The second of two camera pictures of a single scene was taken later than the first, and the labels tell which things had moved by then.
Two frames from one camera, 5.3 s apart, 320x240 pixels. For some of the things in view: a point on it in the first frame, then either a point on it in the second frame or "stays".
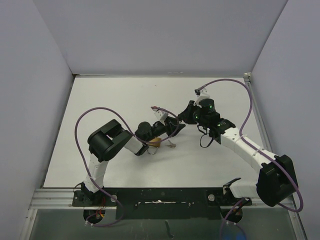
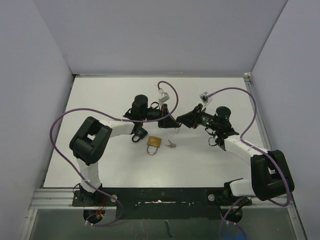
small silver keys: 172,145 stays
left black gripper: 175,122 -> 168,122
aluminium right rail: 301,232 stays
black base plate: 163,203 stays
